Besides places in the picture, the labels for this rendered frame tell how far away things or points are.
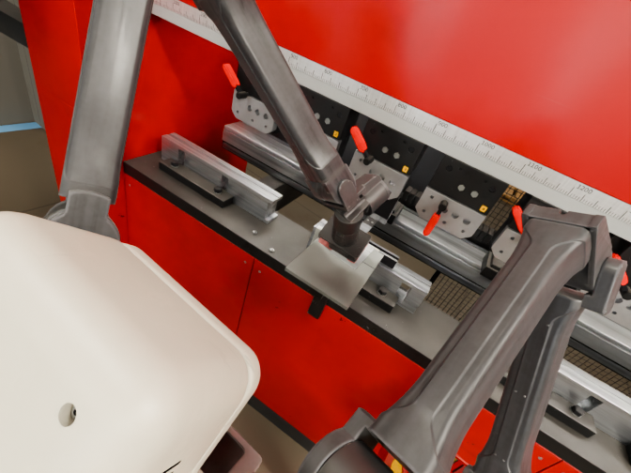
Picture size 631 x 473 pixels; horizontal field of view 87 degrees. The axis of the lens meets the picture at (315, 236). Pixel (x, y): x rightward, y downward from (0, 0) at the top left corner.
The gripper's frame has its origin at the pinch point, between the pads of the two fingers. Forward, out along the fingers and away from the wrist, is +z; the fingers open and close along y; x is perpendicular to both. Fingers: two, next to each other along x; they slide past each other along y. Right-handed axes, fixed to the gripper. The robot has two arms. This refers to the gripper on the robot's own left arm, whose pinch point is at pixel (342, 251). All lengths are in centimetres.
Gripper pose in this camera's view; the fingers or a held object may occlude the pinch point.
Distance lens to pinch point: 82.6
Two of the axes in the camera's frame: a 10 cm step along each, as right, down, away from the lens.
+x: -5.7, 7.4, -3.7
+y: -8.3, -5.0, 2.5
